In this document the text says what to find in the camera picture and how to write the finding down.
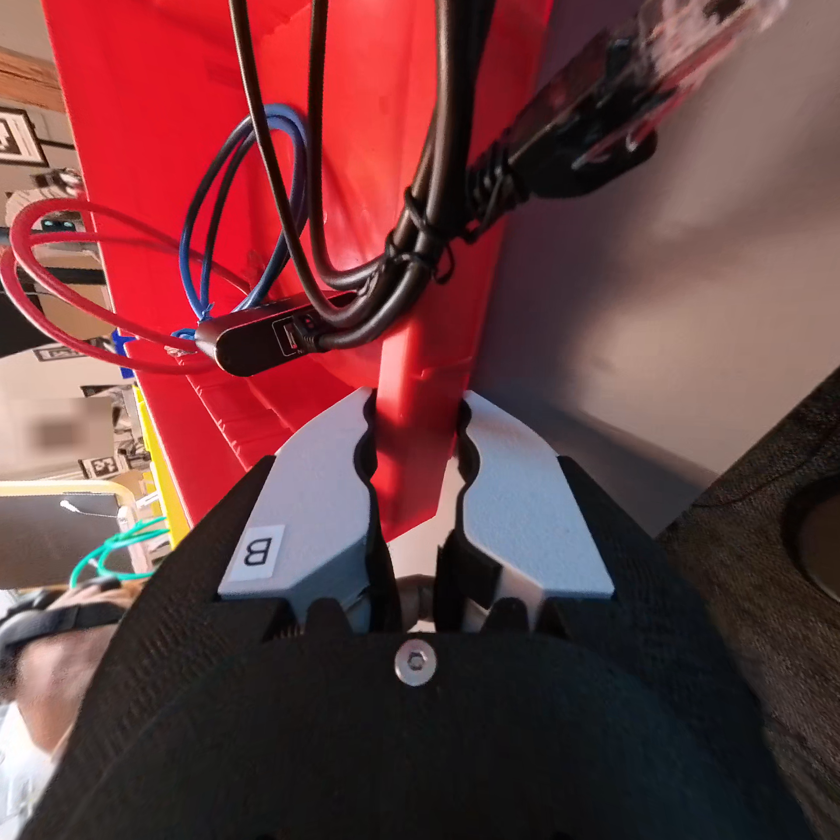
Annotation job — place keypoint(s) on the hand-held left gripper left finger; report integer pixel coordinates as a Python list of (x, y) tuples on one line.
[(308, 499)]

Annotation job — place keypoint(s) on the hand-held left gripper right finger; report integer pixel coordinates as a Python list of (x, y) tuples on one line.
[(525, 512)]

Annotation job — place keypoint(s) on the large yellow plastic bin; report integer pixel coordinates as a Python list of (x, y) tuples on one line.
[(161, 472)]

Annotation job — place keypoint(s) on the black ethernet adapter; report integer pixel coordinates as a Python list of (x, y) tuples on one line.
[(249, 344)]

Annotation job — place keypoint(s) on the red plastic bin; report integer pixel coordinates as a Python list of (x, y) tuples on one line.
[(151, 98)]

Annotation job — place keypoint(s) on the grey rounded board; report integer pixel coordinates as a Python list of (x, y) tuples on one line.
[(59, 538)]

